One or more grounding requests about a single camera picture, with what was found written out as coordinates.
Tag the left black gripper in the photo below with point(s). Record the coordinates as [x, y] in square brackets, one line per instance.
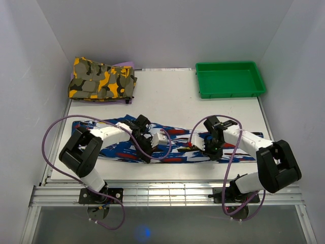
[148, 152]

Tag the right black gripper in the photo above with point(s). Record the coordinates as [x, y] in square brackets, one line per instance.
[212, 155]

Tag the blue white red patterned trousers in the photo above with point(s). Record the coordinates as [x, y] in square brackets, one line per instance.
[180, 152]

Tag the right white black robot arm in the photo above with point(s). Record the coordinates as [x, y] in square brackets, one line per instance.
[276, 164]

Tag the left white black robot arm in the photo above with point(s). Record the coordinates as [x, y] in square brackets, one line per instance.
[81, 151]

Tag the camouflage yellow green trousers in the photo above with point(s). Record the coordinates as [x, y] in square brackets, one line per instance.
[101, 81]

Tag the green plastic tray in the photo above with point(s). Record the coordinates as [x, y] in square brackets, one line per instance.
[229, 80]

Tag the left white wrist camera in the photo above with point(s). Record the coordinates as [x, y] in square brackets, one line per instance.
[159, 139]

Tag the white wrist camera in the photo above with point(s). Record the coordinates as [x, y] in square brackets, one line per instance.
[196, 142]
[159, 139]

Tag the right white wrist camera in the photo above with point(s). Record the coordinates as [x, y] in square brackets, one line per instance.
[196, 142]

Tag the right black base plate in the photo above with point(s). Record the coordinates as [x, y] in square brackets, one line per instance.
[231, 198]

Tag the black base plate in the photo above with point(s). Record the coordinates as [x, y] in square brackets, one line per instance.
[231, 198]
[107, 196]

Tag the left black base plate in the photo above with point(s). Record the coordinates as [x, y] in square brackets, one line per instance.
[107, 196]

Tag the aluminium frame rail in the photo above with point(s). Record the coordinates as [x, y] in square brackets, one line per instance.
[155, 194]

